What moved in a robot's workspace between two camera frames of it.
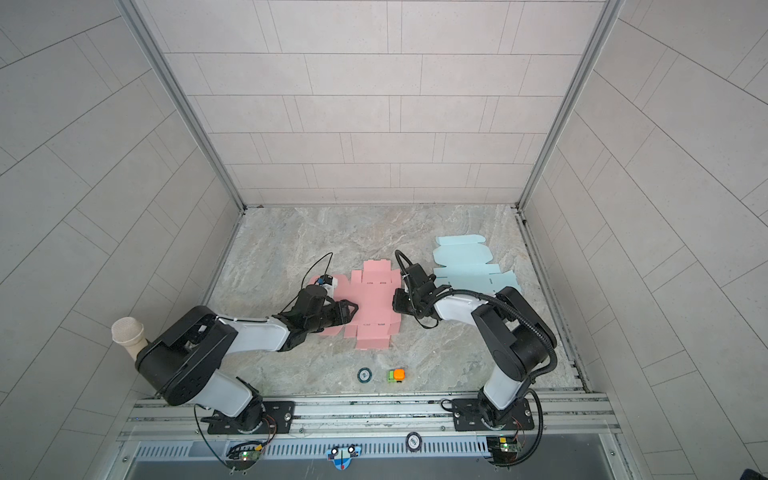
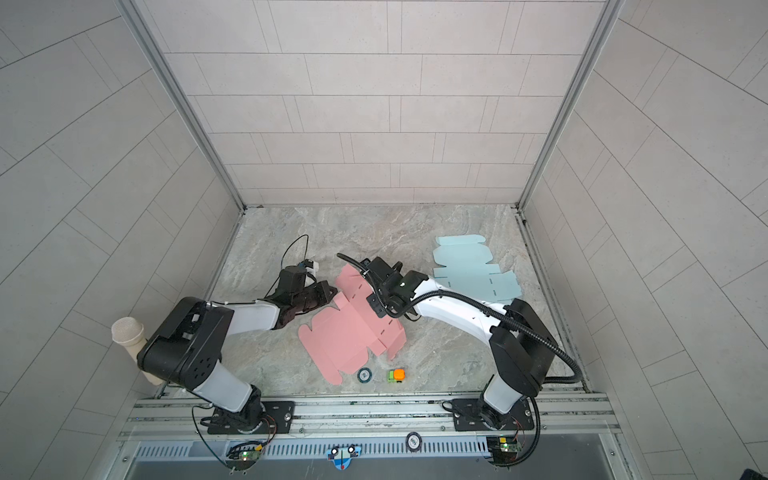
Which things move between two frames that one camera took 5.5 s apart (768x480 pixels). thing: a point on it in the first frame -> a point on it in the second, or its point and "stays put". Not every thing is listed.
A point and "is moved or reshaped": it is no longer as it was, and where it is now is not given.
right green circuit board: (503, 450) stays put
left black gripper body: (330, 317) -> (311, 298)
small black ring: (364, 375) stays put
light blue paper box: (466, 264) stays put
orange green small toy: (397, 375) stays put
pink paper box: (372, 290) is moved or reshaped
